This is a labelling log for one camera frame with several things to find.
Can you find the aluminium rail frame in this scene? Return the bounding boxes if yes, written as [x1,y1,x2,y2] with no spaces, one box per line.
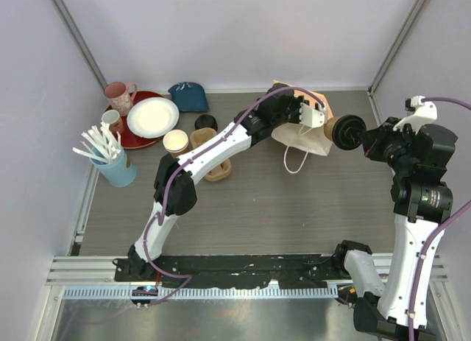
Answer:
[46,252,450,301]

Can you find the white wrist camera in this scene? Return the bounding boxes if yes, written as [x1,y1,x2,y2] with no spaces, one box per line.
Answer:
[300,102,328,128]
[393,96,437,133]

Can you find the white paper plate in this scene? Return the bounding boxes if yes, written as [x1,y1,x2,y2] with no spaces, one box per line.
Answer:
[127,97,180,138]

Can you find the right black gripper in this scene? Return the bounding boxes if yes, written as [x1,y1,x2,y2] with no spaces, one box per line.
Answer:
[361,116,419,173]

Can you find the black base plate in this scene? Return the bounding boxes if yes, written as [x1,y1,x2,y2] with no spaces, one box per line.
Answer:
[113,253,378,289]

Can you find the tall pink floral mug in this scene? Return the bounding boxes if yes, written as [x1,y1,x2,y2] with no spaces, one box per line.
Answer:
[104,82,138,116]

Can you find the brown paper bag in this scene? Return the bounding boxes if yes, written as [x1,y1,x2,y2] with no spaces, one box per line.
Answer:
[272,91,333,175]

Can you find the stacked brown paper cups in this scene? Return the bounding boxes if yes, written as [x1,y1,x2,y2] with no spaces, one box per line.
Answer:
[163,130,189,158]

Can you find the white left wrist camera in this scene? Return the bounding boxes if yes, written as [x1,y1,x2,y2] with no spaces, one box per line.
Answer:
[300,102,328,128]

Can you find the small pink floral mug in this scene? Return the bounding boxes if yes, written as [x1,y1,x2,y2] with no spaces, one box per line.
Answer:
[102,109,124,134]

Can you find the light blue holder cup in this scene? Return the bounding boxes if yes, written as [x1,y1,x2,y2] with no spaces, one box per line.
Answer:
[91,150,137,188]

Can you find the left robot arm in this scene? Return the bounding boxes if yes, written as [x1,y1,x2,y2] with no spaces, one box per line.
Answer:
[127,85,307,281]

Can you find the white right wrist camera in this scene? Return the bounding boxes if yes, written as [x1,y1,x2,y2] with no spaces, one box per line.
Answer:
[393,96,437,133]

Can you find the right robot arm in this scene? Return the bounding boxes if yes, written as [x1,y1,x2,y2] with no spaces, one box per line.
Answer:
[332,116,458,340]

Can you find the stack of black lids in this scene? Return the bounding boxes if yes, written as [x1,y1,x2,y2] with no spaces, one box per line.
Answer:
[194,114,218,131]

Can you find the brown paper cup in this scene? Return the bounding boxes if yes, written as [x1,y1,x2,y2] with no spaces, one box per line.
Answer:
[323,116,341,146]

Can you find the brown pulp cup carrier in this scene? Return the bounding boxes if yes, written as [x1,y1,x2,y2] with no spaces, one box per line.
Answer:
[186,128,232,182]

